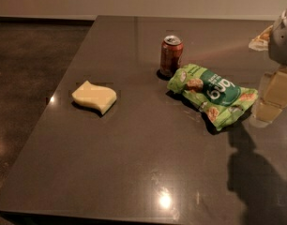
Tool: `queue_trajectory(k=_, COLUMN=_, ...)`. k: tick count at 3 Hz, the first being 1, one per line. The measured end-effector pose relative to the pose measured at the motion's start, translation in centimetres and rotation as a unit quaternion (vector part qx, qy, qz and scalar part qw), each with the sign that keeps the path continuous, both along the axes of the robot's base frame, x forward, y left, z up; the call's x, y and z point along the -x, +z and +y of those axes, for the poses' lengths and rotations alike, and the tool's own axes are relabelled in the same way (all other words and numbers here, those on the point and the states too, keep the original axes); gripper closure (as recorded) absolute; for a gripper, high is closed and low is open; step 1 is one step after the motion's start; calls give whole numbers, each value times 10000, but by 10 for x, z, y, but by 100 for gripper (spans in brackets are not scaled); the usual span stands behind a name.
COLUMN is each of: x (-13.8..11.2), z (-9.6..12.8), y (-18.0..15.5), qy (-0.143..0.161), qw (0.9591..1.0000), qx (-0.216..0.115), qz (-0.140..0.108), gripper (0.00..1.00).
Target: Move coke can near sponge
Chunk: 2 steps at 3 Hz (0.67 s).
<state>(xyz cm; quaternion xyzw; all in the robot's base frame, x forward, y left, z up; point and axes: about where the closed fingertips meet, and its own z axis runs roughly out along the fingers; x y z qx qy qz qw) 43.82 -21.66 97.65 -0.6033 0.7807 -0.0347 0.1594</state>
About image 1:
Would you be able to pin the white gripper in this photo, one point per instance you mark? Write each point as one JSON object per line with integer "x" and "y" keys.
{"x": 282, "y": 42}

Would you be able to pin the red coke can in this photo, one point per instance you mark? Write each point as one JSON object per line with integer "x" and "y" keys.
{"x": 171, "y": 52}

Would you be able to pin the yellow sponge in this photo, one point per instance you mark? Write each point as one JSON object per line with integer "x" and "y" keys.
{"x": 96, "y": 97}

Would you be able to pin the green snack bag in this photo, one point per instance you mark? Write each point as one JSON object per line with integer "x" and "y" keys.
{"x": 222, "y": 101}

